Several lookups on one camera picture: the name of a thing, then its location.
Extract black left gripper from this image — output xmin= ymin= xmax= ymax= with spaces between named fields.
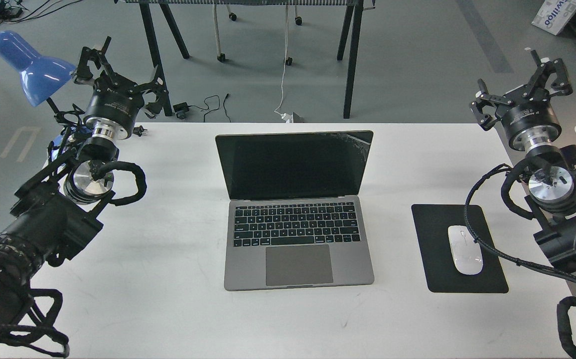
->
xmin=71 ymin=36 xmax=170 ymax=140

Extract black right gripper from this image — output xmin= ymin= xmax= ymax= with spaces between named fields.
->
xmin=469 ymin=49 xmax=574 ymax=150

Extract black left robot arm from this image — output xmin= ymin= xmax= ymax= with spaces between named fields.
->
xmin=0 ymin=30 xmax=168 ymax=358

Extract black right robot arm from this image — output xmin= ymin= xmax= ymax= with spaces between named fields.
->
xmin=463 ymin=50 xmax=576 ymax=359

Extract blue desk lamp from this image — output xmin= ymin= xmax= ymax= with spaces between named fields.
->
xmin=0 ymin=30 xmax=76 ymax=116

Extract white cardboard box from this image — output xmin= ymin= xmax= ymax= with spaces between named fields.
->
xmin=531 ymin=0 xmax=576 ymax=35

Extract white computer mouse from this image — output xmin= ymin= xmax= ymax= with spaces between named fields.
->
xmin=447 ymin=225 xmax=483 ymax=276

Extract grey laptop computer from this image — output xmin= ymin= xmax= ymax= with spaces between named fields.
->
xmin=215 ymin=130 xmax=375 ymax=291

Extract black power adapter cable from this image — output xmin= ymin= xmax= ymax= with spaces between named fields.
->
xmin=173 ymin=93 xmax=232 ymax=123

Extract black cable bundle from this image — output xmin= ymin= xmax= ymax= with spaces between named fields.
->
xmin=0 ymin=0 xmax=84 ymax=45

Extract white charger cable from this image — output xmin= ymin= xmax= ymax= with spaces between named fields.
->
xmin=274 ymin=0 xmax=306 ymax=123

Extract black table frame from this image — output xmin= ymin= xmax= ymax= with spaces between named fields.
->
xmin=135 ymin=0 xmax=376 ymax=120

